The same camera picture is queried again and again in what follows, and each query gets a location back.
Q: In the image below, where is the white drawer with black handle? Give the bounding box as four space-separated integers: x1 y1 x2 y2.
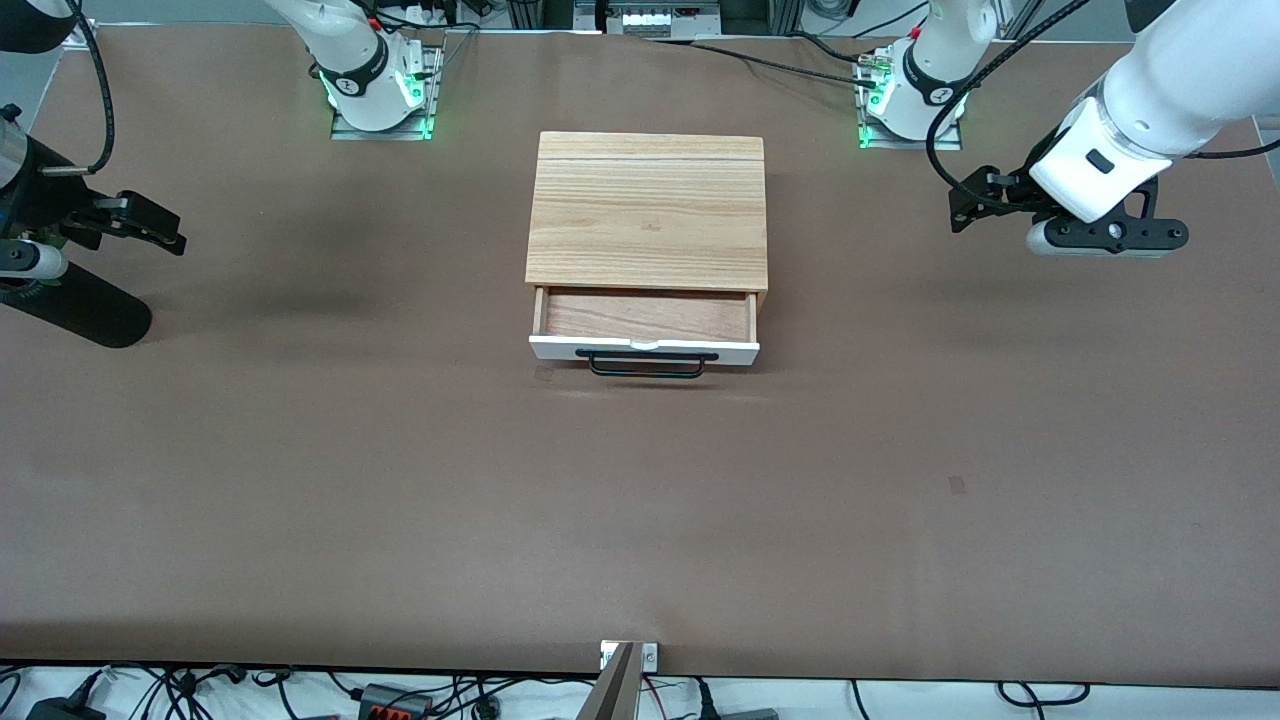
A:
528 285 762 380

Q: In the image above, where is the light wooden drawer cabinet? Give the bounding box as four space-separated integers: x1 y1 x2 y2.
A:
525 131 770 322

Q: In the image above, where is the black vase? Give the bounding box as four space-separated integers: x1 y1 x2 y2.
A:
0 262 154 350

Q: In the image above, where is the white power strip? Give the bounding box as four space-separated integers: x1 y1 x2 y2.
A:
603 0 723 42

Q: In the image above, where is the black power adapter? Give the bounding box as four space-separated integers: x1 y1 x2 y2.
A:
24 668 109 720

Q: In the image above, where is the black box with red connectors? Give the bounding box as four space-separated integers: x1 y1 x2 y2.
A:
357 683 434 720

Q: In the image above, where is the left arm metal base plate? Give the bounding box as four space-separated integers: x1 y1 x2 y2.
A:
855 48 967 152

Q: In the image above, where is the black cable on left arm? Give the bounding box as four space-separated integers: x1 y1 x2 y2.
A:
925 0 1093 217

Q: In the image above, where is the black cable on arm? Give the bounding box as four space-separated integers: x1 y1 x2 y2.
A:
62 0 117 177
925 0 1093 217

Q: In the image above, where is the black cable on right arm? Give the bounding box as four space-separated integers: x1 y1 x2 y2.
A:
62 0 117 177

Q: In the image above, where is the long black cable on table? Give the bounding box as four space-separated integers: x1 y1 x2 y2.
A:
640 36 883 91

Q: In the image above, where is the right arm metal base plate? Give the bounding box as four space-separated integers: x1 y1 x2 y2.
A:
330 40 447 142

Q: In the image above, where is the looped black cable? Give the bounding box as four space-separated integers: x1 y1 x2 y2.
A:
996 681 1092 708

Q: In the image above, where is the small metal clamp bracket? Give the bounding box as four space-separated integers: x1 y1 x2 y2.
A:
600 641 660 673

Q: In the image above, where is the brown camera support post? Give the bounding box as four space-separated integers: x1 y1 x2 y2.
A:
576 643 642 720

